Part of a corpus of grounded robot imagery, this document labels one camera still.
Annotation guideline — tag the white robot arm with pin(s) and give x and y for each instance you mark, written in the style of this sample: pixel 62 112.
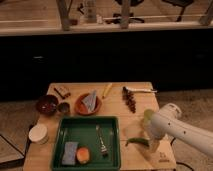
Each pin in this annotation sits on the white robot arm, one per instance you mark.
pixel 166 121

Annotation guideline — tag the dark brown bowl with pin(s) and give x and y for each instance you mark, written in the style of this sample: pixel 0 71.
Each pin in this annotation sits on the dark brown bowl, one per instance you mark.
pixel 47 105

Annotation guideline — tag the green pepper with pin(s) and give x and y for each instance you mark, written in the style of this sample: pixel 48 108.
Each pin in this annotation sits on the green pepper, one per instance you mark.
pixel 142 141

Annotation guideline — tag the green plastic tray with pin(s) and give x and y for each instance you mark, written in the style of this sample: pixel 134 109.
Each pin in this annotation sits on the green plastic tray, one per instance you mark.
pixel 83 131

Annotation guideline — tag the dark grape bunch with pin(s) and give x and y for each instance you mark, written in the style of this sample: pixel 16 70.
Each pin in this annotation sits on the dark grape bunch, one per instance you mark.
pixel 128 97

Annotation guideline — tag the green paper cup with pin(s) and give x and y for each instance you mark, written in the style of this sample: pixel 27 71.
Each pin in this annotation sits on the green paper cup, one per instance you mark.
pixel 147 116

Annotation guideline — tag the blue sponge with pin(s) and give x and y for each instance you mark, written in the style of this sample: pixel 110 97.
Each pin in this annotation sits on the blue sponge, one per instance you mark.
pixel 69 155

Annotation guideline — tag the orange fruit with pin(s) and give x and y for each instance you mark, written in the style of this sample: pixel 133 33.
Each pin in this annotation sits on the orange fruit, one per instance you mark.
pixel 83 155

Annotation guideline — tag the white handled utensil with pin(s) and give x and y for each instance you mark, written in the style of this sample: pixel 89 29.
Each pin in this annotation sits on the white handled utensil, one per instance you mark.
pixel 141 90

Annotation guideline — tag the metal fork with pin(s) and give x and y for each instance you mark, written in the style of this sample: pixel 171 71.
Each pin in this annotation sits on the metal fork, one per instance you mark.
pixel 103 148

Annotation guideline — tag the orange plate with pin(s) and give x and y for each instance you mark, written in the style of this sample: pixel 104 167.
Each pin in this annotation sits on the orange plate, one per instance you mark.
pixel 81 109

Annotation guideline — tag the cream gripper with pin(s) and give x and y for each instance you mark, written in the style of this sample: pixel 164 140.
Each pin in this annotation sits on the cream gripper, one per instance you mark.
pixel 153 145

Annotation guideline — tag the white paper cup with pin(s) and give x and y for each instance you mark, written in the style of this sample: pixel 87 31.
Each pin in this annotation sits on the white paper cup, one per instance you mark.
pixel 38 134

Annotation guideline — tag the grey folded cloth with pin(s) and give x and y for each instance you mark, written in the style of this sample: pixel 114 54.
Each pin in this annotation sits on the grey folded cloth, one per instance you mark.
pixel 90 101

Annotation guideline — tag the small dark cup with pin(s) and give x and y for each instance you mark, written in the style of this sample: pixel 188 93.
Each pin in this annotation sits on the small dark cup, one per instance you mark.
pixel 64 108

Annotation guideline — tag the brown chocolate bar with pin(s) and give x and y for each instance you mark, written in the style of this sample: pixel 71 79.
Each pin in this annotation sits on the brown chocolate bar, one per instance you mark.
pixel 62 91

